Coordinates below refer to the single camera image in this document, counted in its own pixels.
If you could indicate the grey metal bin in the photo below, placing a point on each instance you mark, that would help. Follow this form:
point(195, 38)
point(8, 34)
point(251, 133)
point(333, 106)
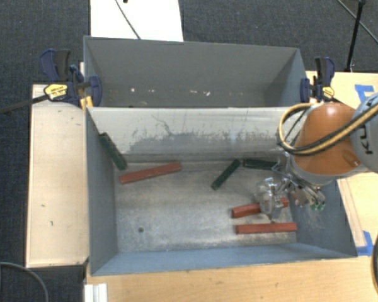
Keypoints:
point(182, 206)

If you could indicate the dark green flat block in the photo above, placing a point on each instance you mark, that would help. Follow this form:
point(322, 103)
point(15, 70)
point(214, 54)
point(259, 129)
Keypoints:
point(113, 152)
point(225, 175)
point(258, 164)

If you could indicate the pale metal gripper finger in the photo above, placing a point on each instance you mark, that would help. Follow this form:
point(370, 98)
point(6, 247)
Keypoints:
point(274, 208)
point(266, 189)

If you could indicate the pale wood flat board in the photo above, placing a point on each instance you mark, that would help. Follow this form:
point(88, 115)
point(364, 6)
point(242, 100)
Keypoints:
point(58, 184)

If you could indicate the red-brown flat block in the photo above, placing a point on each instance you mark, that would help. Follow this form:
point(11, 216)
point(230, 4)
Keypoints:
point(149, 172)
point(264, 228)
point(244, 210)

